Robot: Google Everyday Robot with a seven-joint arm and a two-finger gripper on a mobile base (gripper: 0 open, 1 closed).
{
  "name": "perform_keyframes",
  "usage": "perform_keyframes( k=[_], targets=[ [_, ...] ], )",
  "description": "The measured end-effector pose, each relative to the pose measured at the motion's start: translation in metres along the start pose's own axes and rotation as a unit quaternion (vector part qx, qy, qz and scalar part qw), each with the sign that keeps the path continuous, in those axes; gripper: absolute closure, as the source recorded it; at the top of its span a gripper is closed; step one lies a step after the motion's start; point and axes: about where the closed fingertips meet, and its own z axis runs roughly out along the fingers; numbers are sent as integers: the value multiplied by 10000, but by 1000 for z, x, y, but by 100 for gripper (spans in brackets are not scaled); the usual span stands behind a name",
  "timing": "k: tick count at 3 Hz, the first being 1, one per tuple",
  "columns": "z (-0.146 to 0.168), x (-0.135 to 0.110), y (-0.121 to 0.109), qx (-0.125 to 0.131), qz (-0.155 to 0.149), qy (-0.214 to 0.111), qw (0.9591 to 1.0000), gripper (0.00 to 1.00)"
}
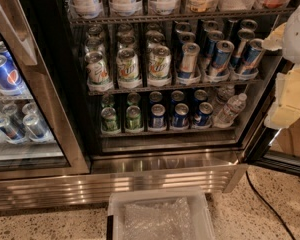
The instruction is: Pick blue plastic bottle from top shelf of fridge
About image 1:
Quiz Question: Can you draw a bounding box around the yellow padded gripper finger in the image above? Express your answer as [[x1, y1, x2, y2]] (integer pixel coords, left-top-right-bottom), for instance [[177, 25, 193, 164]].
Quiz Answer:
[[264, 64, 300, 130], [262, 23, 286, 51]]

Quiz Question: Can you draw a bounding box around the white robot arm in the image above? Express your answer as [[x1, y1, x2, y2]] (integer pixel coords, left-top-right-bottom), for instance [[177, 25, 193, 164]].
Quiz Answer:
[[262, 5, 300, 129]]

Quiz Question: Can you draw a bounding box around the clear water bottle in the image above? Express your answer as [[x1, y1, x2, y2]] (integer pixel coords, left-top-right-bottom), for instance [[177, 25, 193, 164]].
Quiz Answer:
[[213, 93, 247, 128]]

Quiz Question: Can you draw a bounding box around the open fridge door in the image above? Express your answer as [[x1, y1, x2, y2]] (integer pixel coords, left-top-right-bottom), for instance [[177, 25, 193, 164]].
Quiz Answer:
[[243, 56, 300, 176]]

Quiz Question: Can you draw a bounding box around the stainless steel fridge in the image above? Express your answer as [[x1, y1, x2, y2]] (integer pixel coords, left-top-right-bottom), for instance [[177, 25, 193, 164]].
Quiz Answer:
[[0, 0, 300, 212]]

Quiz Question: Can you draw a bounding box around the closed glass fridge door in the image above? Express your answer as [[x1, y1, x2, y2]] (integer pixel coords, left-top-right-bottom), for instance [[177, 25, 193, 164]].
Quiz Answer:
[[0, 0, 89, 180]]

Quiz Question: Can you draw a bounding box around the front right red bull can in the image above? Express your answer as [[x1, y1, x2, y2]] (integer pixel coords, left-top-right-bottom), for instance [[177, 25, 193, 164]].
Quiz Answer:
[[234, 38, 263, 79]]

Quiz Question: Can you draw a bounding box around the red bull can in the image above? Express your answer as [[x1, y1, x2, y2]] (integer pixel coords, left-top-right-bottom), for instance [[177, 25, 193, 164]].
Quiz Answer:
[[234, 38, 263, 79], [204, 40, 234, 82], [176, 42, 201, 85]]

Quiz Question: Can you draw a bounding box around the front middle red bull can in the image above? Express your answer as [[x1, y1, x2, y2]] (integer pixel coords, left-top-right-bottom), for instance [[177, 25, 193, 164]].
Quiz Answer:
[[204, 40, 234, 82]]

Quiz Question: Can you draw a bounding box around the front left red bull can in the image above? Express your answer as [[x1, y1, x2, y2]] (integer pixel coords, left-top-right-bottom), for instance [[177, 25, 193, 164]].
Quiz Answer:
[[176, 42, 201, 85]]

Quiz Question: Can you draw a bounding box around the right blue pepsi can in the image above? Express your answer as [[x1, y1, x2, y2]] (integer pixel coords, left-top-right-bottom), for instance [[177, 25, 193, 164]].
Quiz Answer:
[[192, 102, 213, 127]]

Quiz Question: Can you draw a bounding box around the blue pepsi can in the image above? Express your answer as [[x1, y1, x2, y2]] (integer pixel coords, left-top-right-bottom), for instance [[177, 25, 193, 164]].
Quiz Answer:
[[149, 104, 166, 131], [192, 102, 213, 127], [171, 103, 189, 129]]

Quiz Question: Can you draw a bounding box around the front right 7up can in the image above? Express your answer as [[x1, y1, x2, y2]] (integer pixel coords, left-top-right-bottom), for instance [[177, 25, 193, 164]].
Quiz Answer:
[[147, 45, 172, 87]]

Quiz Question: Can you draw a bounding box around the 7up can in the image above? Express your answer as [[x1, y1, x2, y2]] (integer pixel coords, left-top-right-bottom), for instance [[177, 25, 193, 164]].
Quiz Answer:
[[147, 45, 172, 87], [85, 51, 113, 92], [116, 48, 142, 89]]

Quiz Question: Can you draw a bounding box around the middle blue pepsi can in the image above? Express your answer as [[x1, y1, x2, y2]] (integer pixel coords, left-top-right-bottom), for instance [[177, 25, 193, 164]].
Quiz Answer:
[[171, 103, 189, 129]]

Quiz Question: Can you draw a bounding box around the left blue pepsi can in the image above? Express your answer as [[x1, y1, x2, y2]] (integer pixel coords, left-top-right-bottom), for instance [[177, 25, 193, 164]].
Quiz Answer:
[[149, 104, 166, 131]]

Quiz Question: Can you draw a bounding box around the front middle 7up can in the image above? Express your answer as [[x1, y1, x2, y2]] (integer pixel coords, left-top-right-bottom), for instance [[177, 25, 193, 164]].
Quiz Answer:
[[116, 48, 142, 89]]

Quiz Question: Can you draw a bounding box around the right green soda can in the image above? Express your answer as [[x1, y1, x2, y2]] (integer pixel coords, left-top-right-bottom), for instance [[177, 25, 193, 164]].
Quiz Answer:
[[126, 105, 143, 132]]

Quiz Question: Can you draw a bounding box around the green soda can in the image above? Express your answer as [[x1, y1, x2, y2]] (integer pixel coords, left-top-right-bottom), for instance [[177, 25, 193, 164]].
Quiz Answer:
[[126, 105, 143, 132], [101, 107, 119, 133]]

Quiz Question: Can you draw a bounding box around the bubble wrap sheet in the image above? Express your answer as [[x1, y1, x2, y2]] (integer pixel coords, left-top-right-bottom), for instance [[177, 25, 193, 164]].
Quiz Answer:
[[123, 197, 196, 240]]

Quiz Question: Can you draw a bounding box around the clear plastic bin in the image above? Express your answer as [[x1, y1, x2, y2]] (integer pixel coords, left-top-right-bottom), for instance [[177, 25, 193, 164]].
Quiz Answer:
[[106, 187, 216, 240]]

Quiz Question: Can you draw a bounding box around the front left 7up can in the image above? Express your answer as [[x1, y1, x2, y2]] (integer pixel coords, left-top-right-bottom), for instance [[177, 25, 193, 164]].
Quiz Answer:
[[85, 51, 113, 92]]

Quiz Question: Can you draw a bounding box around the left green soda can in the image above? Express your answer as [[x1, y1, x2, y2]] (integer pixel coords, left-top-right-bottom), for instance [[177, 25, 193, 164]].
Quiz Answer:
[[101, 107, 119, 133]]

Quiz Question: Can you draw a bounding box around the lower right can behind glass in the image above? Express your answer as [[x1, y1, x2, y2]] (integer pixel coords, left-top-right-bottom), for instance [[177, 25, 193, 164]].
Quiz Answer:
[[23, 113, 53, 142]]

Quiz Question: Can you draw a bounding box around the large pepsi can behind glass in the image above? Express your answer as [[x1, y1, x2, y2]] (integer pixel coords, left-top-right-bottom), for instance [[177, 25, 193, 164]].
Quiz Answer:
[[0, 55, 26, 96]]

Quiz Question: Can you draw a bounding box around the lower left can behind glass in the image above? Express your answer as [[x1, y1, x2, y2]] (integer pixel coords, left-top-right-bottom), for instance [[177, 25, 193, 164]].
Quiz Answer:
[[0, 115, 26, 144]]

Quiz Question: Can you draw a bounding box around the black power cable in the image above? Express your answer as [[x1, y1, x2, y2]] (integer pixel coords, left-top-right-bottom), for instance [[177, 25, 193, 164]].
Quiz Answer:
[[245, 171, 297, 240]]

